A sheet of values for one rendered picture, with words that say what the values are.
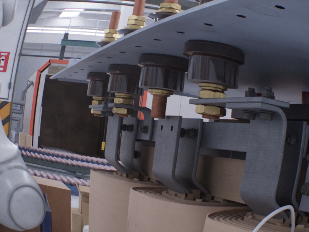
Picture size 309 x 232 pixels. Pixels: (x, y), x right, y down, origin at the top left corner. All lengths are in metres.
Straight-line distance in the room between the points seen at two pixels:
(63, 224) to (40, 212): 1.66
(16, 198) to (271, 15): 0.41
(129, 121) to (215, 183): 0.52
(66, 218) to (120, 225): 0.90
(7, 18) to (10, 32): 10.02
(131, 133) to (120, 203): 0.22
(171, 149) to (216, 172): 0.11
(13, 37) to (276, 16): 10.98
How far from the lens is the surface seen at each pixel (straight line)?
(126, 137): 1.65
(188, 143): 1.21
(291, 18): 0.63
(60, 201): 2.36
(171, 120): 1.19
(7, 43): 11.50
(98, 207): 1.58
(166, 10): 1.21
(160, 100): 1.20
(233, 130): 1.03
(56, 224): 2.38
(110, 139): 1.64
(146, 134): 1.48
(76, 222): 4.30
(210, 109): 0.94
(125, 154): 1.64
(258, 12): 0.64
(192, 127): 1.20
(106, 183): 1.53
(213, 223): 0.84
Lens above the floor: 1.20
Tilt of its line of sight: 2 degrees up
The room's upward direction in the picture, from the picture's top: 7 degrees clockwise
